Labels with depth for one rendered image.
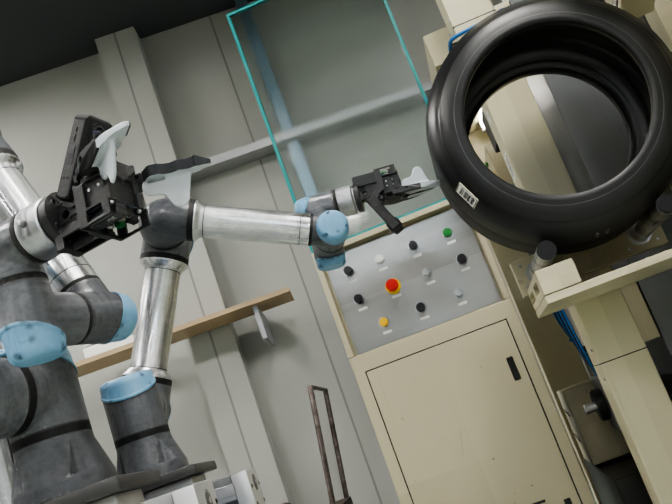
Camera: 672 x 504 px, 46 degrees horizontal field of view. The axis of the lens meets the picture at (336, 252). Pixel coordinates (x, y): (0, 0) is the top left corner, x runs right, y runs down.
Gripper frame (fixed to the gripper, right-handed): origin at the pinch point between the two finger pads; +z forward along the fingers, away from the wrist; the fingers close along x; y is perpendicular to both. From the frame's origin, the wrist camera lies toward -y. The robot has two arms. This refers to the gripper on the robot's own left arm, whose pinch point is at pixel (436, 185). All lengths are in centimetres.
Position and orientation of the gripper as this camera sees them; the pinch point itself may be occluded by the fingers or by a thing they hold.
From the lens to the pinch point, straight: 195.7
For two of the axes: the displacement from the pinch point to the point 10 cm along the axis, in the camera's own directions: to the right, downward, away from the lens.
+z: 9.6, -2.5, -1.4
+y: -2.2, -9.5, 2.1
